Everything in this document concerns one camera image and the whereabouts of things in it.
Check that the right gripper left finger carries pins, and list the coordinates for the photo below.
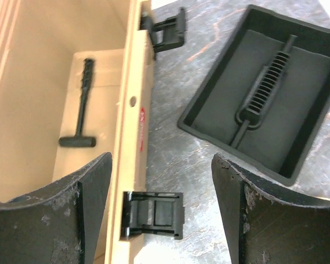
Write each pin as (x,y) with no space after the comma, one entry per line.
(60,222)

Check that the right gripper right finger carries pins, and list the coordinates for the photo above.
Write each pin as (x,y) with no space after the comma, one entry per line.
(268,223)

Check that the tan plastic toolbox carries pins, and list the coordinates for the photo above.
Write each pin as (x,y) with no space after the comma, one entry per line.
(43,45)

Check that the black toolbox tray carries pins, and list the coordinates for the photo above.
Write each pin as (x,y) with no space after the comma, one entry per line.
(266,95)

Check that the black mallet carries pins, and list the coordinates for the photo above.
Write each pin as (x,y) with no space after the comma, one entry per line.
(79,140)

